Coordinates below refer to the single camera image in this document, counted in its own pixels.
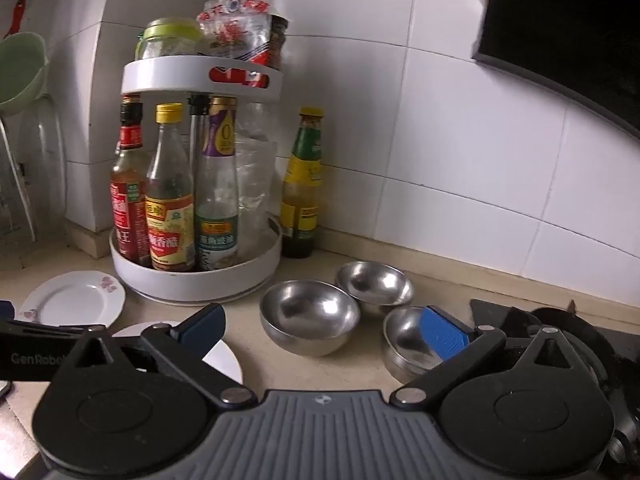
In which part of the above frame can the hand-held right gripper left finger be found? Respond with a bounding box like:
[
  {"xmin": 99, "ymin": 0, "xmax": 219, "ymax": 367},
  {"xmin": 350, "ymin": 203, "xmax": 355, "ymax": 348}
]
[{"xmin": 60, "ymin": 303, "xmax": 259, "ymax": 409}]

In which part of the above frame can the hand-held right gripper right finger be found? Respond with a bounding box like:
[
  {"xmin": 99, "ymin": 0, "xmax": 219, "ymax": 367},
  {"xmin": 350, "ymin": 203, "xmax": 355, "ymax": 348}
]
[{"xmin": 390, "ymin": 305, "xmax": 587, "ymax": 409}]

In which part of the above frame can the white floral plate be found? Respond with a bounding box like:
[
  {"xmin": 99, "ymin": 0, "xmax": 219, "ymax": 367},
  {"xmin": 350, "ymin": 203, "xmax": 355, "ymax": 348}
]
[{"xmin": 20, "ymin": 270, "xmax": 126, "ymax": 327}]

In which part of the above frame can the small steel bowl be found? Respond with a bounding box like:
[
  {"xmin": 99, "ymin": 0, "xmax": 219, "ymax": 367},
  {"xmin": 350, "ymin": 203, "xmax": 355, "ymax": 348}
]
[{"xmin": 382, "ymin": 306, "xmax": 476, "ymax": 386}]

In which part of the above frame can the plain white plate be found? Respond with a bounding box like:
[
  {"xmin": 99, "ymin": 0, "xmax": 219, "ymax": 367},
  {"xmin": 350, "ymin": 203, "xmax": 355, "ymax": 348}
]
[{"xmin": 112, "ymin": 320, "xmax": 244, "ymax": 387}]

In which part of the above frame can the medium steel bowl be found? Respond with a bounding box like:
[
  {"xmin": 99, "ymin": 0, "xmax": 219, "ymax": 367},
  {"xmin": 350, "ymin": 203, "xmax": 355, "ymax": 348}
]
[{"xmin": 334, "ymin": 261, "xmax": 415, "ymax": 319}]

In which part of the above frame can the large steel bowl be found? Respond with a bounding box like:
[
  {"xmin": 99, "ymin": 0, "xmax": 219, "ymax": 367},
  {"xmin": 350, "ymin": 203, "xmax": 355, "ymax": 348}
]
[{"xmin": 259, "ymin": 280, "xmax": 362, "ymax": 358}]

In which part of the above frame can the black gas stove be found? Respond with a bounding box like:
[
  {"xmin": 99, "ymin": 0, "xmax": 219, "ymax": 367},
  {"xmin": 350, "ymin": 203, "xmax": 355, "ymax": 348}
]
[{"xmin": 470, "ymin": 298, "xmax": 640, "ymax": 477}]

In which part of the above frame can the purple label sauce bottle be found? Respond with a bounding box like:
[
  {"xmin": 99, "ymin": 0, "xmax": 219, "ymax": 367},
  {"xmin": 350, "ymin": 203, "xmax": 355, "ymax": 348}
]
[{"xmin": 194, "ymin": 95, "xmax": 240, "ymax": 271}]

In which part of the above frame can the yellow cap vinegar bottle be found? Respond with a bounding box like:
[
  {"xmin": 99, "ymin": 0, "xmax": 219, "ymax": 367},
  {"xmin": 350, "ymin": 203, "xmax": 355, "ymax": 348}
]
[{"xmin": 145, "ymin": 103, "xmax": 197, "ymax": 272}]

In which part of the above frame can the red label sauce bottle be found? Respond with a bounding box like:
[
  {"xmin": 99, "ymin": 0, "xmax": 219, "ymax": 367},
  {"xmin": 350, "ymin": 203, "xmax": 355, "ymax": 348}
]
[{"xmin": 110, "ymin": 95, "xmax": 154, "ymax": 267}]

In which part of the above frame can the clear plastic bag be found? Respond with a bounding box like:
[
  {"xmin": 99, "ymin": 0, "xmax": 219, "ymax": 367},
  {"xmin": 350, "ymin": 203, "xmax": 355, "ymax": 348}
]
[{"xmin": 234, "ymin": 102, "xmax": 279, "ymax": 264}]

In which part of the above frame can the green yellow label bottle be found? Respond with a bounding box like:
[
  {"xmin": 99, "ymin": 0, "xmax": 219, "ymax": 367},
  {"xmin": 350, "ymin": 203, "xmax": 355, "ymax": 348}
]
[{"xmin": 279, "ymin": 106, "xmax": 326, "ymax": 260}]

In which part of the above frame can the green plastic bowl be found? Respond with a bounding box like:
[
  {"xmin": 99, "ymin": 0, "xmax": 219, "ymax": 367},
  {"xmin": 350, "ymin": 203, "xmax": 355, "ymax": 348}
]
[{"xmin": 0, "ymin": 31, "xmax": 50, "ymax": 114}]

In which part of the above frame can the white round tray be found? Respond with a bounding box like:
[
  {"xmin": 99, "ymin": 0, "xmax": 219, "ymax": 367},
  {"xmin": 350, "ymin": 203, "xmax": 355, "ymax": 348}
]
[{"xmin": 109, "ymin": 52, "xmax": 285, "ymax": 306}]

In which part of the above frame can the green lid glass jar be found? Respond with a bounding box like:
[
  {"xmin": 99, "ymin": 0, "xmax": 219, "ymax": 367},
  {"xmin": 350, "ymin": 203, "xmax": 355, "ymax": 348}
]
[{"xmin": 135, "ymin": 18, "xmax": 204, "ymax": 61}]

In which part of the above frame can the red hanging utensil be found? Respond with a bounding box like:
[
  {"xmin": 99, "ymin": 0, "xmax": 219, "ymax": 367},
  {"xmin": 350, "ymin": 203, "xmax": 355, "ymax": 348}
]
[{"xmin": 3, "ymin": 0, "xmax": 27, "ymax": 39}]

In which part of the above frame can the red printed snack bag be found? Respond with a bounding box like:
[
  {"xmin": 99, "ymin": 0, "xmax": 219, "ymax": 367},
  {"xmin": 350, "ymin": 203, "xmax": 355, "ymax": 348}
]
[{"xmin": 197, "ymin": 0, "xmax": 275, "ymax": 67}]

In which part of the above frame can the black range hood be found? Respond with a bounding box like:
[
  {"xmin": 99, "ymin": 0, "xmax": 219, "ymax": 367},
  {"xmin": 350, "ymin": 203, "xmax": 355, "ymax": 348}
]
[{"xmin": 472, "ymin": 0, "xmax": 640, "ymax": 142}]

